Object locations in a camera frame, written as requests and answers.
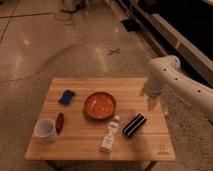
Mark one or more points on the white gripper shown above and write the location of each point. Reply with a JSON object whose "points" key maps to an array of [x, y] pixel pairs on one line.
{"points": [[152, 95]]}

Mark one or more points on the orange ceramic bowl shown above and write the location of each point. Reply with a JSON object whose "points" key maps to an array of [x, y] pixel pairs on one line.
{"points": [[100, 105]]}

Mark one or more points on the white plastic bottle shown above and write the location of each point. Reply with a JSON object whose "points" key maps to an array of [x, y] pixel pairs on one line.
{"points": [[110, 134]]}

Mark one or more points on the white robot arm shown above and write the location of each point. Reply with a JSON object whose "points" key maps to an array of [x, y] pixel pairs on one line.
{"points": [[165, 70]]}

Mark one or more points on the black white striped box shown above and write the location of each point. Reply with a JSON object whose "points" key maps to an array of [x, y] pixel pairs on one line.
{"points": [[132, 127]]}

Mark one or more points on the wooden folding table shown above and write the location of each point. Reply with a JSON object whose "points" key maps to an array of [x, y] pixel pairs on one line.
{"points": [[81, 136]]}

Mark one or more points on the black floor box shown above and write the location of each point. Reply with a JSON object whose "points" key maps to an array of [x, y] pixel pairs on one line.
{"points": [[131, 25]]}

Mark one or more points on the blue sponge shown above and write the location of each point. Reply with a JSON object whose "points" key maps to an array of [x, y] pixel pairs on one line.
{"points": [[66, 97]]}

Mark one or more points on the red brown oval object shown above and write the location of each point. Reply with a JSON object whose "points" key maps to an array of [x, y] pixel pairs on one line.
{"points": [[59, 122]]}

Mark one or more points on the white mug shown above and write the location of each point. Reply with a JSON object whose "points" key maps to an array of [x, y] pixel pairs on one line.
{"points": [[45, 129]]}

